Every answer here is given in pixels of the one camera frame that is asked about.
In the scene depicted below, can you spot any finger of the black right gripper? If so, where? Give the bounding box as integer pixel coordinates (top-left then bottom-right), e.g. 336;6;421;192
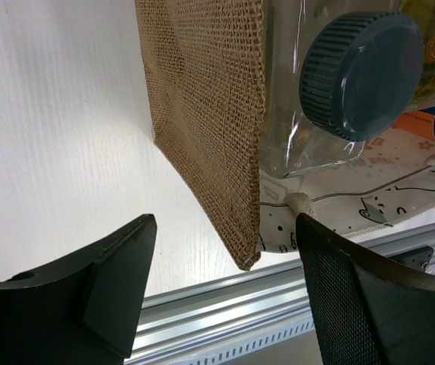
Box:
296;214;435;364

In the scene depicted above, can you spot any slotted grey cable duct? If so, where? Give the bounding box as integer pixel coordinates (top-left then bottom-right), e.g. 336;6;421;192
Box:
179;316;315;365

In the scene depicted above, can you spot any clear bottle grey cap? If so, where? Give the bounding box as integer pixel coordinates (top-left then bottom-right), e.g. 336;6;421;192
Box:
259;1;424;179

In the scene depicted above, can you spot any aluminium rail frame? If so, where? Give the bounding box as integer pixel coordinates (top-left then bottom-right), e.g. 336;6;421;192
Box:
125;216;435;365

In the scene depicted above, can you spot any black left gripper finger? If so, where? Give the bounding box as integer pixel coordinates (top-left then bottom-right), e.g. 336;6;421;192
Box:
0;214;157;364

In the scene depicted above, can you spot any burlap canvas tote bag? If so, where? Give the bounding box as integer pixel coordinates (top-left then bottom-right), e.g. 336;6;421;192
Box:
135;1;435;270

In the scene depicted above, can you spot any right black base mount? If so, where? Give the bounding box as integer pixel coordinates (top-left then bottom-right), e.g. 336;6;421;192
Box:
389;246;434;272

